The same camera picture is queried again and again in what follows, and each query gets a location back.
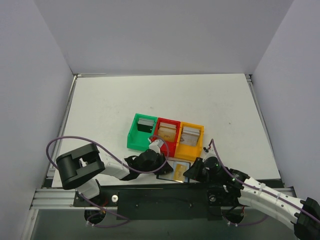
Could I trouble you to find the black card holder wallet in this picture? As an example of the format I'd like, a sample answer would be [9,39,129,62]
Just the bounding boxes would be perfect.
[156,160,191,183]

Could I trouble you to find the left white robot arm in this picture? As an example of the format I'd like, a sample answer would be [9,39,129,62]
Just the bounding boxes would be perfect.
[56,143,174,207]

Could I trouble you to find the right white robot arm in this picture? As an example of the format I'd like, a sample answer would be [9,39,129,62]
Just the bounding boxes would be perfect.
[183,154,320,240]

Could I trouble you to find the tan cards in red bin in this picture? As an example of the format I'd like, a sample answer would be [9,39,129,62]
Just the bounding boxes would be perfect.
[157,122,177,142]

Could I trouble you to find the dark cards in green bin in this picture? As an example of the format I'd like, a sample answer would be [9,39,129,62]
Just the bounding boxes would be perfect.
[137,118,155,133]

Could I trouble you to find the yellow plastic bin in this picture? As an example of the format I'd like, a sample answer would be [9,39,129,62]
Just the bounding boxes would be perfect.
[174,121,205,162]

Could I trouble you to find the green plastic bin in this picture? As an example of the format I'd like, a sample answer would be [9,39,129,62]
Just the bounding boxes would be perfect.
[127,113,157,151]

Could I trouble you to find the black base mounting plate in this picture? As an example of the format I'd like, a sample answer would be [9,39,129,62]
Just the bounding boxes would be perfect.
[73,183,245,224]

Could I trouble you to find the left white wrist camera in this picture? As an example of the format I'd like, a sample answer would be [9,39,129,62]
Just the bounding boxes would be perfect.
[148,139,164,154]

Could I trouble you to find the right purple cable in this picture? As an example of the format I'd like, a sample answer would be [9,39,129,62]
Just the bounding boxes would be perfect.
[208,138,320,228]

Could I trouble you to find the purple cable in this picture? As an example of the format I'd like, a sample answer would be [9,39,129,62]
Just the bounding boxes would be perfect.
[45,134,171,228]
[208,138,320,228]

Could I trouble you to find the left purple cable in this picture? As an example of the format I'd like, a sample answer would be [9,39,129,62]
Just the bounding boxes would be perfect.
[45,134,171,228]

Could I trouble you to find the aluminium frame rail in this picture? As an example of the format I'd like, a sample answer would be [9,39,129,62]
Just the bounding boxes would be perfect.
[29,187,301,210]

